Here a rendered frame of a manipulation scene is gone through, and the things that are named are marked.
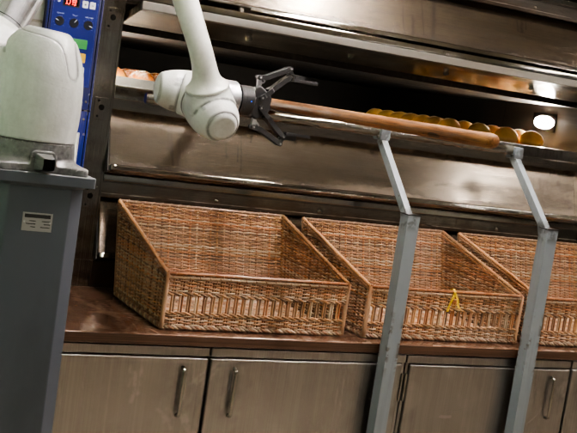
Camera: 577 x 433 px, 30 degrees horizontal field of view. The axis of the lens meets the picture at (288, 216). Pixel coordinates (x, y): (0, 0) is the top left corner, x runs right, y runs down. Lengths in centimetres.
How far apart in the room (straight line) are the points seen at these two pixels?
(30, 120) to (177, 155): 120
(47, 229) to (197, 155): 123
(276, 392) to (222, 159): 79
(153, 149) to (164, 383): 78
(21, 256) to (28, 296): 8
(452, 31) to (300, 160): 68
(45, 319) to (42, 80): 46
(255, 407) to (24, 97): 119
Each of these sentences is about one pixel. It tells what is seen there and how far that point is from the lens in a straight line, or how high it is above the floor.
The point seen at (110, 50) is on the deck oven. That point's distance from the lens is 319.
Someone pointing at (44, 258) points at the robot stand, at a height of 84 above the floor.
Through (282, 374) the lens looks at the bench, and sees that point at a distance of 292.
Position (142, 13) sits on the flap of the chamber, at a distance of 310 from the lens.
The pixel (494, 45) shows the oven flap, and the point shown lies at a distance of 376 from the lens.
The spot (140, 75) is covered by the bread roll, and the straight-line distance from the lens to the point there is 368.
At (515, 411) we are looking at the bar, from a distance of 331.
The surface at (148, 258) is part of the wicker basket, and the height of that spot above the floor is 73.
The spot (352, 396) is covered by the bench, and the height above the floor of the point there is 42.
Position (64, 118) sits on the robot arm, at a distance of 213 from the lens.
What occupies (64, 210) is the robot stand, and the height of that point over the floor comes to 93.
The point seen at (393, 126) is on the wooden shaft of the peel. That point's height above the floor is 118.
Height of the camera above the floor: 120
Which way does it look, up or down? 6 degrees down
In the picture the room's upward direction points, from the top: 8 degrees clockwise
